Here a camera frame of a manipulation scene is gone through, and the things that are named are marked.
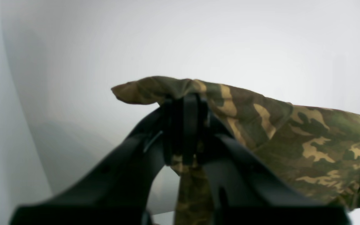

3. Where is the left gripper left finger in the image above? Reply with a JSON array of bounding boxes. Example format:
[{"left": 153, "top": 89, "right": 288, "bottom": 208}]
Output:
[{"left": 10, "top": 98, "right": 183, "bottom": 225}]

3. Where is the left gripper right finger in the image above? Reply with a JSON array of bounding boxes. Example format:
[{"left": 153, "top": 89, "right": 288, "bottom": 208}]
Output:
[{"left": 183, "top": 94, "right": 351, "bottom": 225}]

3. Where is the camouflage t-shirt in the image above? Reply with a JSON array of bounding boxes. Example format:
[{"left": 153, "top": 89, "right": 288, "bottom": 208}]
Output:
[{"left": 111, "top": 76, "right": 360, "bottom": 211}]

